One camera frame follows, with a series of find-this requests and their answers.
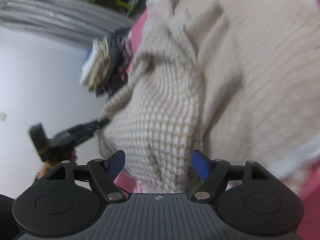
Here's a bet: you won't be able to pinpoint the white beige checkered knit cardigan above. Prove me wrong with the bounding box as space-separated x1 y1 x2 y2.
98 0 319 193

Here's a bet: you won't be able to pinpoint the stack of folded clothes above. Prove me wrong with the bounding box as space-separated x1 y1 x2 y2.
79 29 133 97

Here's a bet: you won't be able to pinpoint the person's left hand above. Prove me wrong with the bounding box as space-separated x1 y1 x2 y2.
34 146 78 182

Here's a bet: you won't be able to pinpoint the pink patterned bed sheet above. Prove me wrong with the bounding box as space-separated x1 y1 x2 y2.
115 11 319 239

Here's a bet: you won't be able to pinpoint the grey curtain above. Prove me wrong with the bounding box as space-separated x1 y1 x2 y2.
1 0 134 47

